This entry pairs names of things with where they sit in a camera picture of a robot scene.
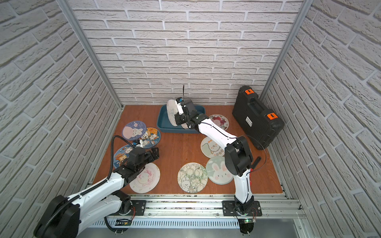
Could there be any pink round bunny coaster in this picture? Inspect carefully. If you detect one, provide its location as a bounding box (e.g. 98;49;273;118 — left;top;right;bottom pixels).
130;163;161;193

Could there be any white butterfly coaster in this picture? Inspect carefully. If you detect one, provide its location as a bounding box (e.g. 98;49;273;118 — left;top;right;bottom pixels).
166;99;179;127

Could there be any green tulip coaster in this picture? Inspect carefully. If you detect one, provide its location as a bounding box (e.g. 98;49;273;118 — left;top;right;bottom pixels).
177;162;208;193

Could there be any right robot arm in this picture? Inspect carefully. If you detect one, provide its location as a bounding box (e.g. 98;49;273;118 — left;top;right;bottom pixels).
167;97;259;215

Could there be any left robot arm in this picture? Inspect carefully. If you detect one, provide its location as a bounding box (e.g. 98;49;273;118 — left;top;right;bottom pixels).
33;147;159;238

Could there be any teal plastic storage box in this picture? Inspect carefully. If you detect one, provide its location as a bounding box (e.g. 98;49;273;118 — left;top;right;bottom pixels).
157;105;198;134

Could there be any blue car animals coaster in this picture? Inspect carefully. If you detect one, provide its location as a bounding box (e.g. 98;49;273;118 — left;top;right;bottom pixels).
113;145;133;169

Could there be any red rose floral coaster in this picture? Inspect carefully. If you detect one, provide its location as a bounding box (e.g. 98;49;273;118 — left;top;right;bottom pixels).
209;114;230;131

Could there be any white alpaca coaster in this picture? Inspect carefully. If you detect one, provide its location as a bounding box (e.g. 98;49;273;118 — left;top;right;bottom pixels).
200;137;225;158

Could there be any blue denim bears coaster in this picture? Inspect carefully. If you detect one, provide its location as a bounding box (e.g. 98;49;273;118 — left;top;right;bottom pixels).
140;128;161;149

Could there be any purple bunny coaster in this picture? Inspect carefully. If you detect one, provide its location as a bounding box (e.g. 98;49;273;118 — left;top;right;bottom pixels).
122;121;147;141

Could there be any green bunny coaster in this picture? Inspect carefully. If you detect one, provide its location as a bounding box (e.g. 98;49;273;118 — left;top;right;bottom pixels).
206;156;233;185

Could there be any black tool case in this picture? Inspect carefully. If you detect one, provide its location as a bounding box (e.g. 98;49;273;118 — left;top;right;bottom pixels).
232;85;285;150

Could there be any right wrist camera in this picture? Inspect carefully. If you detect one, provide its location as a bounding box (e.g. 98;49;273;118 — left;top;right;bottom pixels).
176;97;186;115

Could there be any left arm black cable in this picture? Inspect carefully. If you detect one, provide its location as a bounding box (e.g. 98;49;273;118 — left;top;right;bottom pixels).
107;135;136;179

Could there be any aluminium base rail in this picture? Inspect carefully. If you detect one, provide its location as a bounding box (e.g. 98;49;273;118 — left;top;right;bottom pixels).
91;194;307;229

